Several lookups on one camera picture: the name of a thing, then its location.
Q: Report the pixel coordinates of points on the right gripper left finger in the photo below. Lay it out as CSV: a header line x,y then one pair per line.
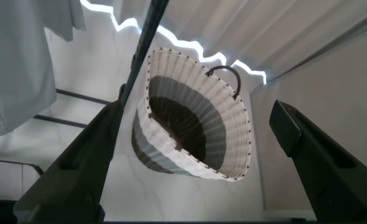
x,y
71,174

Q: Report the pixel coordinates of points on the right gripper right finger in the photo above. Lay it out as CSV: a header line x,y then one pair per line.
x,y
336,180

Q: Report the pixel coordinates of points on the pale grey shorts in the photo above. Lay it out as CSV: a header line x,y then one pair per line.
x,y
15,62

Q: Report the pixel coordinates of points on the white laundry basket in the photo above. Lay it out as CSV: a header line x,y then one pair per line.
x,y
227,124

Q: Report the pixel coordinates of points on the black clothes rack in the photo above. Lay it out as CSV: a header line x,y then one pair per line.
x,y
146,40

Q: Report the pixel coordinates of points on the white curtain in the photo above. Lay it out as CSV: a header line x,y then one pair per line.
x,y
233,25

